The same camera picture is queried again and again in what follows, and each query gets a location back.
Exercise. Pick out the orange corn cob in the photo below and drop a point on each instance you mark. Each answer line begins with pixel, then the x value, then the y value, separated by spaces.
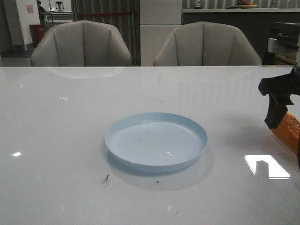
pixel 288 132

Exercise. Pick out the right beige upholstered chair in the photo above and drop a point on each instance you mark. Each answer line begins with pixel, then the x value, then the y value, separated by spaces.
pixel 206 44

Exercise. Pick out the red barrier belt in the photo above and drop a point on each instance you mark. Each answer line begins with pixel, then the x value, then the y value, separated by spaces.
pixel 106 14

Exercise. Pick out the white cabinet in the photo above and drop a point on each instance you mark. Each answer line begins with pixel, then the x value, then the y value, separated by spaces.
pixel 157 18

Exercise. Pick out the left beige upholstered chair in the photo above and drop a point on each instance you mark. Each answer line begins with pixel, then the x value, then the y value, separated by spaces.
pixel 81 44

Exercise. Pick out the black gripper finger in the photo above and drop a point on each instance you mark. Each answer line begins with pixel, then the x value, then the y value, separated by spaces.
pixel 277 109

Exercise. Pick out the light blue round plate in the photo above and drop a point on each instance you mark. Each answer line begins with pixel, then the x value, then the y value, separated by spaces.
pixel 156 142

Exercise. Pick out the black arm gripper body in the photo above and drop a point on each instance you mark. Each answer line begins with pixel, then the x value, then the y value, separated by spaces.
pixel 283 84

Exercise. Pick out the red trash bin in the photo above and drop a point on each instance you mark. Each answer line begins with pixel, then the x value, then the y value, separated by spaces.
pixel 37 33

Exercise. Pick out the beige upholstered chair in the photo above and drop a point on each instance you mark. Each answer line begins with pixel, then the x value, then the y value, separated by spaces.
pixel 81 44
pixel 206 44

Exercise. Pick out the dark grey counter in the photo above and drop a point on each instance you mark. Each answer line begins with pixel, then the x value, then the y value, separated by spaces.
pixel 255 23

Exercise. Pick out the fruit bowl on counter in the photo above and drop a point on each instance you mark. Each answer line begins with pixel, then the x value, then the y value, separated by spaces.
pixel 244 4

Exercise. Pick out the background metal table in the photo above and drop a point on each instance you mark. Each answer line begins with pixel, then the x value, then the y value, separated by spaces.
pixel 57 17

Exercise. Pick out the person in background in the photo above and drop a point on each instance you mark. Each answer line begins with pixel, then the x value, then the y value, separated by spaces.
pixel 41 12

